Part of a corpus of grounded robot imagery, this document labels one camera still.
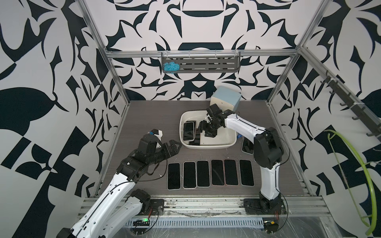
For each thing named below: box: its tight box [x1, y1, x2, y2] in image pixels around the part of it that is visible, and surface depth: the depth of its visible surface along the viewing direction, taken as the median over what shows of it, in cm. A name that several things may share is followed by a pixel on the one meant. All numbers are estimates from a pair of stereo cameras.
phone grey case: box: [196, 160, 211, 188], surface depth 86 cm
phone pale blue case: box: [166, 162, 182, 191], surface depth 86 cm
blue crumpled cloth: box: [162, 61, 181, 74], surface depth 93 cm
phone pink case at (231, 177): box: [223, 159, 240, 186], surface depth 85 cm
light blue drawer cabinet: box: [210, 86, 242, 113], surface depth 104 cm
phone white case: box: [182, 161, 197, 190], surface depth 85 cm
